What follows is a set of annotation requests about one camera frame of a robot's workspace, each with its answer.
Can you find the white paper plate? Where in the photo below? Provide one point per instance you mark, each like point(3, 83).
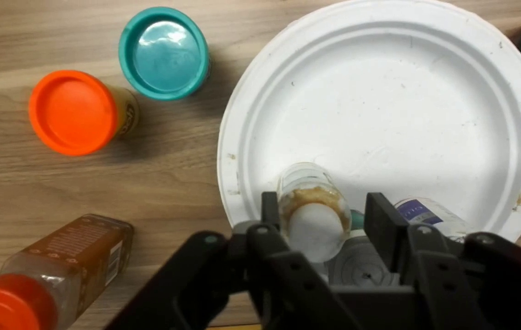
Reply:
point(406, 98)

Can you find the amber spice bottle red cap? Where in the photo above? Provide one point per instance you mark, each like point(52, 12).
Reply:
point(50, 283)

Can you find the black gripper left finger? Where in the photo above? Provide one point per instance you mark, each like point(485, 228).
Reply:
point(285, 289)

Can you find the white bottle blue label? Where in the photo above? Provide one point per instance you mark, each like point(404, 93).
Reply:
point(432, 214)

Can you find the teal lid play-doh tub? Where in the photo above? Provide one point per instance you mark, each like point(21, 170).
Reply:
point(164, 54)

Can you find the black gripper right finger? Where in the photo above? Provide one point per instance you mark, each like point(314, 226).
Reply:
point(421, 258)

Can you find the orange lid play-doh tub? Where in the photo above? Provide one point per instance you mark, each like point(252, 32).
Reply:
point(76, 115)

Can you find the clear bottle green label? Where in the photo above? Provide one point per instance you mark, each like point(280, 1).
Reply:
point(314, 215)

